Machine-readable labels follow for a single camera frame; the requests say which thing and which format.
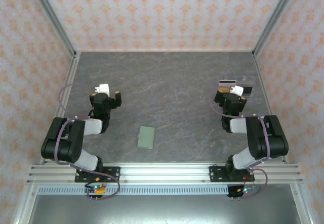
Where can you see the aluminium mounting rail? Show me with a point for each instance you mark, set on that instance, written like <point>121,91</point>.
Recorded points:
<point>164,174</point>

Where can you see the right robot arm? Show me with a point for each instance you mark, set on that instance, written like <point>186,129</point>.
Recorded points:
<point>263,143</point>

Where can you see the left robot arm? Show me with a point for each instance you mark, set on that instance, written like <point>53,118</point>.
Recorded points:
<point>63,145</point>

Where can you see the aluminium table side rail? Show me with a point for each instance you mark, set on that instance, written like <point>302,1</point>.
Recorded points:
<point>263,82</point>
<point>69,81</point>

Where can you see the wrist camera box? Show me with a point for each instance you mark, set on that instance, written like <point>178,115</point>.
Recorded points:
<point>103,88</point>
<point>238,90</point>

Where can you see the aluminium frame bar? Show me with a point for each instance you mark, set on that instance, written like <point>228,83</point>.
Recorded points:
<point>25,203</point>
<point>301,203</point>

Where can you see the aluminium frame post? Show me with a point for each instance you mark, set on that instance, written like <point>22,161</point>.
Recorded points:
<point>276,14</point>
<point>50,14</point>

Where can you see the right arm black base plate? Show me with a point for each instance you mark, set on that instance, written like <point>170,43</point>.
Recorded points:
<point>216,174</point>

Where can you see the dark card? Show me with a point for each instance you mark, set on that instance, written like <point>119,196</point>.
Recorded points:
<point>248,90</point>

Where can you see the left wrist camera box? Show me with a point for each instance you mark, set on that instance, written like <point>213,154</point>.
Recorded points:
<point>103,88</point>

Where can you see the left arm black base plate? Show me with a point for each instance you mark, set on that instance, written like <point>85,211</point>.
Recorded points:
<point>112,174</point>

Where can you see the green card holder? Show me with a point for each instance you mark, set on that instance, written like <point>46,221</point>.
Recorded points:
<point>146,138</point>

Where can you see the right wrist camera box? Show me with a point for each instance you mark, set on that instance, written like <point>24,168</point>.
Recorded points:
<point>238,90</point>

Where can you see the grey metal panel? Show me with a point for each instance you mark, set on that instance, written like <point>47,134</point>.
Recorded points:
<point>162,208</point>

